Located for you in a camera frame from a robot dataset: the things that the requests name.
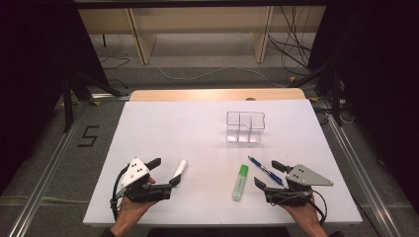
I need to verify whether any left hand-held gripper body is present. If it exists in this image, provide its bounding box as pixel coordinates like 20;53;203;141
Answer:
117;157;173;203

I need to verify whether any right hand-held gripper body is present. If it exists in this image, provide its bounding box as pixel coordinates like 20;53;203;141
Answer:
263;164;334;208

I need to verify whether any blue pen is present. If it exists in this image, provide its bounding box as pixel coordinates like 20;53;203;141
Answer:
247;155;285;186

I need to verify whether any white marker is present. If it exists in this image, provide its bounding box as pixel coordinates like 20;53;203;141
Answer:
173;159;188;179

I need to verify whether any green highlighter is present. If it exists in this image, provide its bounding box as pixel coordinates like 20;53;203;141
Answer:
231;164;250;202

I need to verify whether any clear plastic pen holder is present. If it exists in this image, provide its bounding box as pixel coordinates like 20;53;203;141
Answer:
225;111;267;144

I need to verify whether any person's right hand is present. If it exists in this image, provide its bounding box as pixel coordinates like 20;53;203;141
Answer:
282;196;325;231

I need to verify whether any person's left hand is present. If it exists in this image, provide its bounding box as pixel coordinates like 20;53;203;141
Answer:
113;176;158;231

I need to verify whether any white table cover board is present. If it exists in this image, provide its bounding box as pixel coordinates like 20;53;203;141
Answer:
82;99;364;227

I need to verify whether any black metal stand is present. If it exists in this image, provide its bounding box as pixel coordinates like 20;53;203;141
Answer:
290;62;344;127

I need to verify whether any black tripod stand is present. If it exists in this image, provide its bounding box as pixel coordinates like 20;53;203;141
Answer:
61;70;126;132

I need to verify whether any dark curtain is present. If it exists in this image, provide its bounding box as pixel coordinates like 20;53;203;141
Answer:
0;0;110;196
309;0;419;211

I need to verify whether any light wooden desk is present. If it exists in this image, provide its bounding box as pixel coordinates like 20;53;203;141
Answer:
78;5;327;66

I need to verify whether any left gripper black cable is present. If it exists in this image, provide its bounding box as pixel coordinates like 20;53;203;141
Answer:
110;166;129;220

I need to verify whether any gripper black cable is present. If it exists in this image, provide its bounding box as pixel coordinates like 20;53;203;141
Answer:
309;190;329;226
110;166;129;220

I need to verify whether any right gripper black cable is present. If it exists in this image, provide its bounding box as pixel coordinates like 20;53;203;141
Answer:
309;190;329;226

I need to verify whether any aluminium floor rail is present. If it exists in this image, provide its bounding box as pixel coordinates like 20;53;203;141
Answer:
8;93;131;237
324;108;401;237

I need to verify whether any thin black floor cable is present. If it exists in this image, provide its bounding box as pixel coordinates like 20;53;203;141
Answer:
99;55;131;71

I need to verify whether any black cable bundle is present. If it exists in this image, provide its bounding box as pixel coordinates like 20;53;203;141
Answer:
267;5;314;70

